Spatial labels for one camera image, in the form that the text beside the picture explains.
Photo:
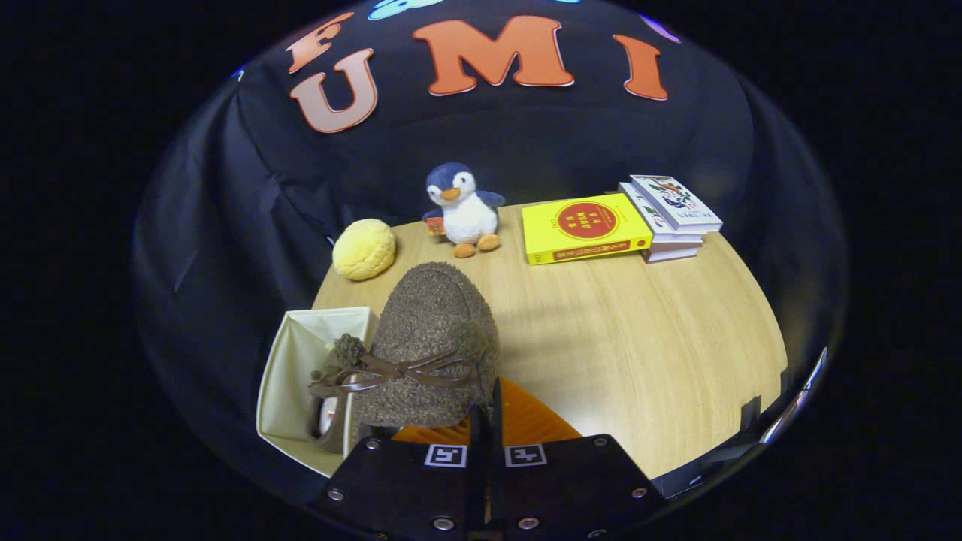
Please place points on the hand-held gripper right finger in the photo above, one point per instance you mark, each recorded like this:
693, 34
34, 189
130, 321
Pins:
497, 481

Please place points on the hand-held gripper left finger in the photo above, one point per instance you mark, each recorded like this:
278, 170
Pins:
475, 481

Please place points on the brown fuzzy shoe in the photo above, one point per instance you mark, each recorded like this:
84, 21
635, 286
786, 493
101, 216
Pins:
329, 421
432, 315

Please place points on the beige fabric storage box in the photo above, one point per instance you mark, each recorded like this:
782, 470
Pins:
289, 383

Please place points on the yellow plush bun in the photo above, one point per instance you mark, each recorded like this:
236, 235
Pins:
364, 249

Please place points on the penguin plush toy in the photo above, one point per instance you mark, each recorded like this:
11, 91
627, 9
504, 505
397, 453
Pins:
467, 214

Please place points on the yellow book with red circle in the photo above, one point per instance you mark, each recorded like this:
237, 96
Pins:
582, 225

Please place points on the white book with floral cover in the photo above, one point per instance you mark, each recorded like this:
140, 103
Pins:
675, 199

